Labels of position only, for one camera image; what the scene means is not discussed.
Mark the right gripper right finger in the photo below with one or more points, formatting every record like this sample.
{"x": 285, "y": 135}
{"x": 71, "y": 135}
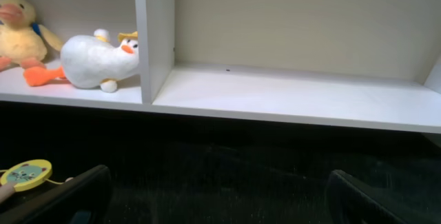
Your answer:
{"x": 361, "y": 203}

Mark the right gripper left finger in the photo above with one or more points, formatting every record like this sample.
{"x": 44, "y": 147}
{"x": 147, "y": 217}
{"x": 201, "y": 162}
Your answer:
{"x": 69, "y": 200}

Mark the yellow and green rattle drum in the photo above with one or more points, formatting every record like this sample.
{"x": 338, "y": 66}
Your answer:
{"x": 25, "y": 174}

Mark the white shelf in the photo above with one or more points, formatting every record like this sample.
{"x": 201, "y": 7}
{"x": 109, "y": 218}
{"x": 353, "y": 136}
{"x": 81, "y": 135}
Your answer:
{"x": 275, "y": 93}

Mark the white plush duck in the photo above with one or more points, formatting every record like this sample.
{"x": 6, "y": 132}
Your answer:
{"x": 93, "y": 62}

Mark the yellow plush duck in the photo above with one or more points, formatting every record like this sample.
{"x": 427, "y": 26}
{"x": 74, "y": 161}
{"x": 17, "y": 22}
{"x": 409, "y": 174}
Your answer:
{"x": 20, "y": 38}

